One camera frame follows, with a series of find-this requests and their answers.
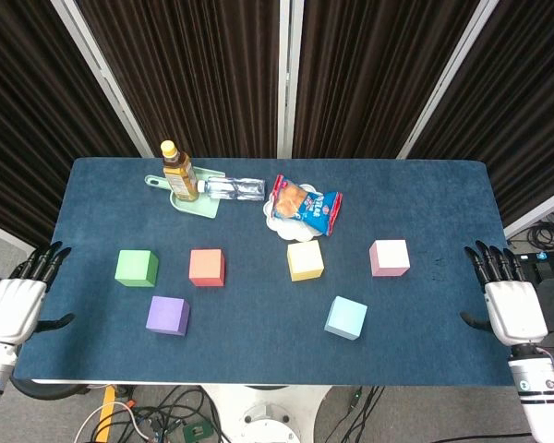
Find green foam cube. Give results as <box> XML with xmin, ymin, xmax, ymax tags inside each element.
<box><xmin>114</xmin><ymin>249</ymin><xmax>160</xmax><ymax>289</ymax></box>

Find yellow capped tea bottle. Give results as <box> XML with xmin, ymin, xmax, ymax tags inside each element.
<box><xmin>160</xmin><ymin>139</ymin><xmax>200</xmax><ymax>203</ymax></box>

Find dark brown pleated curtain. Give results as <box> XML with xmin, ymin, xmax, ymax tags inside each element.
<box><xmin>410</xmin><ymin>0</ymin><xmax>554</xmax><ymax>227</ymax></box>
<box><xmin>293</xmin><ymin>0</ymin><xmax>481</xmax><ymax>160</ymax></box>
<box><xmin>76</xmin><ymin>0</ymin><xmax>282</xmax><ymax>159</ymax></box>
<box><xmin>0</xmin><ymin>0</ymin><xmax>142</xmax><ymax>253</ymax></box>

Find yellow foam cube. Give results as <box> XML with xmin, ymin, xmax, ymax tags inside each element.
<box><xmin>286</xmin><ymin>239</ymin><xmax>326</xmax><ymax>282</ymax></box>

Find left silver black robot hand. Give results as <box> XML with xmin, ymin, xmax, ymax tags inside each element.
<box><xmin>0</xmin><ymin>241</ymin><xmax>77</xmax><ymax>346</ymax></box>

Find pink foam cube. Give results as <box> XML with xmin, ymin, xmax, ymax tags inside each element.
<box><xmin>368</xmin><ymin>238</ymin><xmax>411</xmax><ymax>278</ymax></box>

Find blue red snack bag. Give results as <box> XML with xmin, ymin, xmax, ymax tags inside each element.
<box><xmin>270</xmin><ymin>174</ymin><xmax>343</xmax><ymax>237</ymax></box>

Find light blue foam cube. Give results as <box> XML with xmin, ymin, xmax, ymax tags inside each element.
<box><xmin>323</xmin><ymin>295</ymin><xmax>368</xmax><ymax>341</ymax></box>

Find black floor cable strands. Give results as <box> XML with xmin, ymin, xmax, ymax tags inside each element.
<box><xmin>334</xmin><ymin>385</ymin><xmax>389</xmax><ymax>443</ymax></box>

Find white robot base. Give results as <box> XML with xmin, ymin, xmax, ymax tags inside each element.
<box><xmin>202</xmin><ymin>383</ymin><xmax>333</xmax><ymax>443</ymax></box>

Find silver partition post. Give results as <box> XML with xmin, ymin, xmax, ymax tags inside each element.
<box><xmin>396</xmin><ymin>0</ymin><xmax>500</xmax><ymax>161</ymax></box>
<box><xmin>50</xmin><ymin>0</ymin><xmax>154</xmax><ymax>159</ymax></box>
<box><xmin>276</xmin><ymin>0</ymin><xmax>305</xmax><ymax>160</ymax></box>

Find red foam cube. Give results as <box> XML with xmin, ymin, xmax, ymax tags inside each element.
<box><xmin>188</xmin><ymin>248</ymin><xmax>226</xmax><ymax>288</ymax></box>

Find silver partition rail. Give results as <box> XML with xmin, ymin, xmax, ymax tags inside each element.
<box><xmin>0</xmin><ymin>216</ymin><xmax>47</xmax><ymax>259</ymax></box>
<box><xmin>502</xmin><ymin>184</ymin><xmax>554</xmax><ymax>239</ymax></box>

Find mint green plastic scoop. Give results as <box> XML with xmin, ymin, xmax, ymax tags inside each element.
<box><xmin>143</xmin><ymin>169</ymin><xmax>226</xmax><ymax>219</ymax></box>

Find green circuit board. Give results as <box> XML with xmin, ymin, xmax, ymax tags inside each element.
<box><xmin>183</xmin><ymin>420</ymin><xmax>212</xmax><ymax>442</ymax></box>

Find purple foam cube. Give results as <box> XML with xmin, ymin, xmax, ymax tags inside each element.
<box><xmin>145</xmin><ymin>295</ymin><xmax>191</xmax><ymax>337</ymax></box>

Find blue table cloth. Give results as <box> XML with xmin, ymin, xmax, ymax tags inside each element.
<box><xmin>13</xmin><ymin>157</ymin><xmax>514</xmax><ymax>387</ymax></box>

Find black floor cable tangle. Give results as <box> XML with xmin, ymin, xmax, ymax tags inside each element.
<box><xmin>50</xmin><ymin>385</ymin><xmax>235</xmax><ymax>443</ymax></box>

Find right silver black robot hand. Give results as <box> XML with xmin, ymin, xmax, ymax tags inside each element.
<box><xmin>459</xmin><ymin>239</ymin><xmax>549</xmax><ymax>348</ymax></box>

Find black coiled cable bundle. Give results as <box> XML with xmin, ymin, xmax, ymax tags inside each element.
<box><xmin>525</xmin><ymin>210</ymin><xmax>554</xmax><ymax>253</ymax></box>

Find clear plastic water bottle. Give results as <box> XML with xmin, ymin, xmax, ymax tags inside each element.
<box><xmin>196</xmin><ymin>175</ymin><xmax>266</xmax><ymax>202</ymax></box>

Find white scalloped plate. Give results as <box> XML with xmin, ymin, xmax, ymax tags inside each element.
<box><xmin>262</xmin><ymin>184</ymin><xmax>324</xmax><ymax>242</ymax></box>

